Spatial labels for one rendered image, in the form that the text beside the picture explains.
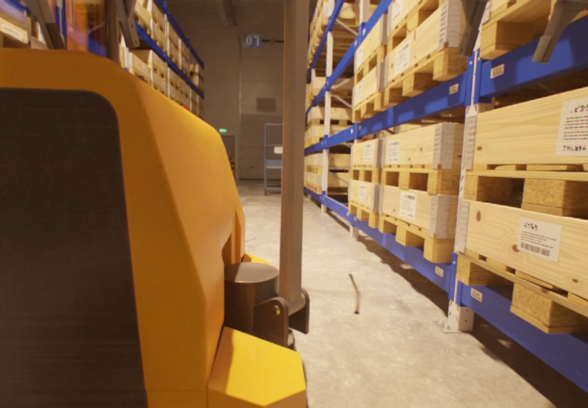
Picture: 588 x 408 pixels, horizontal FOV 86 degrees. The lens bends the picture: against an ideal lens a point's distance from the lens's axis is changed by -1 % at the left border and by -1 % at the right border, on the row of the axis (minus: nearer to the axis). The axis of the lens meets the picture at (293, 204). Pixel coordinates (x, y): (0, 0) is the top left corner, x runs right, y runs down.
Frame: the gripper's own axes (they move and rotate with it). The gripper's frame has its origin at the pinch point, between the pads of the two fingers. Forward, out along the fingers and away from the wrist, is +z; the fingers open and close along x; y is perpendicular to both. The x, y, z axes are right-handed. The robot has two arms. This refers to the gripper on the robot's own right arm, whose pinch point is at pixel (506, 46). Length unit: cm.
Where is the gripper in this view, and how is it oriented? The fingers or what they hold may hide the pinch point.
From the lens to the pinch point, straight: 69.4
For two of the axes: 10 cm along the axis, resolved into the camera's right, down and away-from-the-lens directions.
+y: -0.2, 5.2, -8.6
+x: 10.0, 0.7, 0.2
